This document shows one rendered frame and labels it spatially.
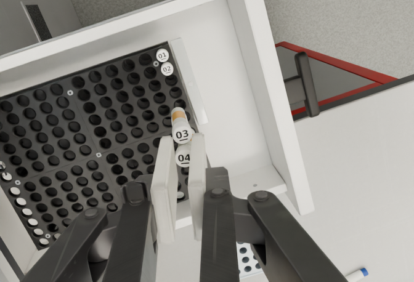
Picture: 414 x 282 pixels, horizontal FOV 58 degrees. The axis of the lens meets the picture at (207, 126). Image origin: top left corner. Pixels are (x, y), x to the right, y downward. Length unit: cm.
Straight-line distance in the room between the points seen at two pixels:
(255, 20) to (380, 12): 115
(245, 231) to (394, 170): 56
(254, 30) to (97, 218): 26
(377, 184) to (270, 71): 38
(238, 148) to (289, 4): 92
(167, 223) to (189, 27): 31
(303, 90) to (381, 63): 113
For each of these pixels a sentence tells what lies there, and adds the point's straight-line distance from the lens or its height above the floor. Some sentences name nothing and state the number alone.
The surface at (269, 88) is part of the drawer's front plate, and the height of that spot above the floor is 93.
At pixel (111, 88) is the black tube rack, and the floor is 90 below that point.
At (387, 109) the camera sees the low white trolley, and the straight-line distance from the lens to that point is 65.
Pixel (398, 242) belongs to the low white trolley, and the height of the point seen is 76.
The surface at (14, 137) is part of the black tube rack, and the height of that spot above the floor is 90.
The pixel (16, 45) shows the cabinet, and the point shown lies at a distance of 70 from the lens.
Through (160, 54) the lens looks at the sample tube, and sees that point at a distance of 38.
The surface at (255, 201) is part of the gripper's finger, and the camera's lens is 16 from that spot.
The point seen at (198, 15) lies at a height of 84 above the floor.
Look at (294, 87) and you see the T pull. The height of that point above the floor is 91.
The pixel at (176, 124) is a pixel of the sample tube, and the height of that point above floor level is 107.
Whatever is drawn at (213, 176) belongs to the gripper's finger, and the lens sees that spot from 19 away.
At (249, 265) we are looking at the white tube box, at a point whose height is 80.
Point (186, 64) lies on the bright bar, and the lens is 45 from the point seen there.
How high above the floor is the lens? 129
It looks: 70 degrees down
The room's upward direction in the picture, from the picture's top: 159 degrees clockwise
